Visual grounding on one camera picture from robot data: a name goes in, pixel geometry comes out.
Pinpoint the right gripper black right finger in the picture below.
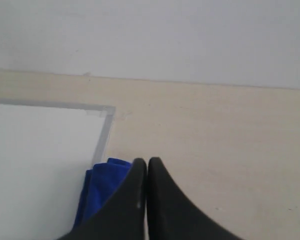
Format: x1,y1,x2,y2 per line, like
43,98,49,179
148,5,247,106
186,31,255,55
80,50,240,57
147,157,240,240

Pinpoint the white whiteboard with aluminium frame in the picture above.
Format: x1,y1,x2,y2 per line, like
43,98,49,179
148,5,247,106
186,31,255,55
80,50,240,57
0,98,115,240

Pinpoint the blue cloth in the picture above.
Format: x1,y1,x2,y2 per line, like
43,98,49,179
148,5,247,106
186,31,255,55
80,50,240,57
73,158,132,228

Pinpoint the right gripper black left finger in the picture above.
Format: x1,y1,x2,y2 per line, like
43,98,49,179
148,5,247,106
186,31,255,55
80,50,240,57
60,158,147,240

